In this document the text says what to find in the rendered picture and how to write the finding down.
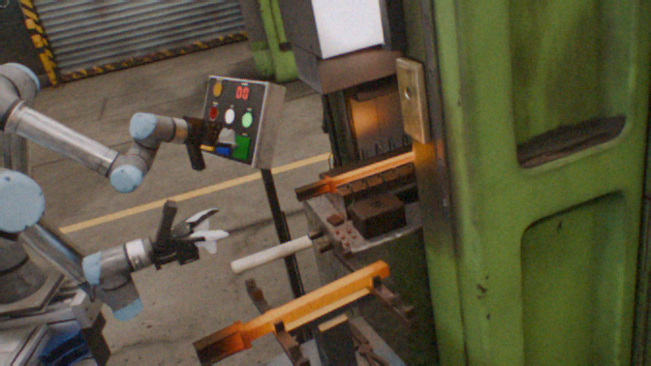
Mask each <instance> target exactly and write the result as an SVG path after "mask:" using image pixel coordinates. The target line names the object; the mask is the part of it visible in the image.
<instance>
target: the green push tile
mask: <svg viewBox="0 0 651 366"><path fill-rule="evenodd" d="M251 141H252V139H251V138H248V137H239V136H236V139H235V144H239V146H238V147H236V148H235V149H234V150H233V154H232V156H233V157H235V158H237V159H241V160H244V161H248V158H249V153H250V147H251Z"/></svg>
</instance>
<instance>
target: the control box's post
mask: <svg viewBox="0 0 651 366"><path fill-rule="evenodd" d="M260 171H261V176H262V180H263V184H264V188H265V192H266V196H267V200H268V203H269V207H270V211H271V216H272V220H273V223H274V226H275V230H276V234H277V238H278V242H279V244H280V245H281V244H284V243H286V242H290V240H289V237H287V234H286V230H285V226H284V222H283V218H282V214H281V209H280V205H279V201H278V197H277V194H276V190H275V186H274V182H273V177H272V173H271V169H265V168H260ZM283 262H284V264H285V268H286V272H287V276H289V280H290V284H291V287H292V291H293V296H294V299H295V300H297V299H299V298H300V297H302V292H301V287H300V283H299V280H298V276H297V272H296V268H295V261H294V257H293V255H291V256H288V257H284V258H283Z"/></svg>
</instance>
